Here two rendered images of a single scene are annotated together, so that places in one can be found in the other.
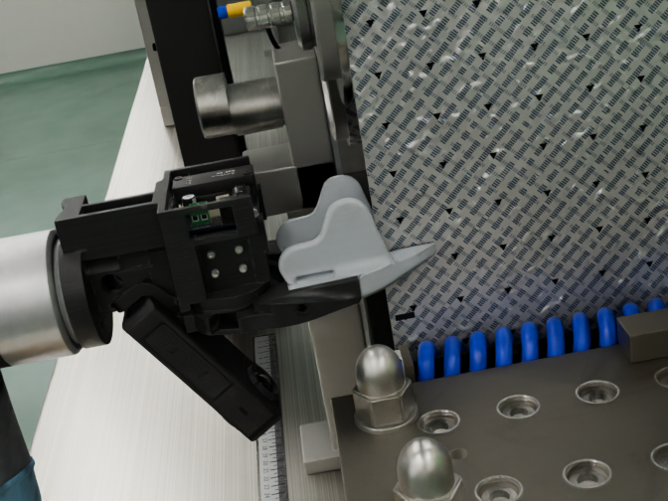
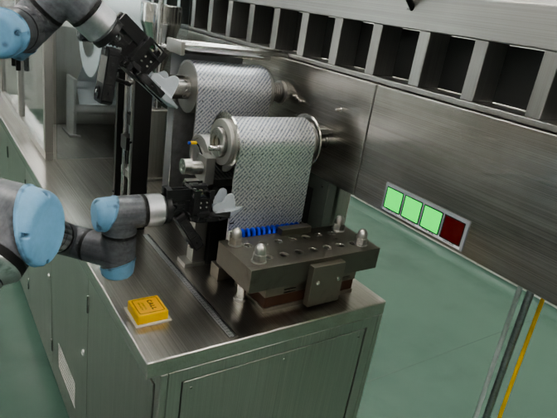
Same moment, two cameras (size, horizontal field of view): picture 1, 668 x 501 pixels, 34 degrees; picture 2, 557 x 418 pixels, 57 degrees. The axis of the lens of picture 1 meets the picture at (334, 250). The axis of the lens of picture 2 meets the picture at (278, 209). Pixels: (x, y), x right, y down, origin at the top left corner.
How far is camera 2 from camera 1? 0.77 m
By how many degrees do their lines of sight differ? 33
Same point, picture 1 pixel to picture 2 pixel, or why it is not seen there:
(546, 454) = (274, 251)
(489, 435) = not seen: hidden behind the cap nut
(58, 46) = not seen: outside the picture
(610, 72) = (283, 172)
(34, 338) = (159, 219)
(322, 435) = (186, 258)
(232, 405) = (195, 240)
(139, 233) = (186, 196)
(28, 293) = (161, 207)
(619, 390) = (282, 240)
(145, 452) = not seen: hidden behind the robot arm
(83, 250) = (171, 198)
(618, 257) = (275, 214)
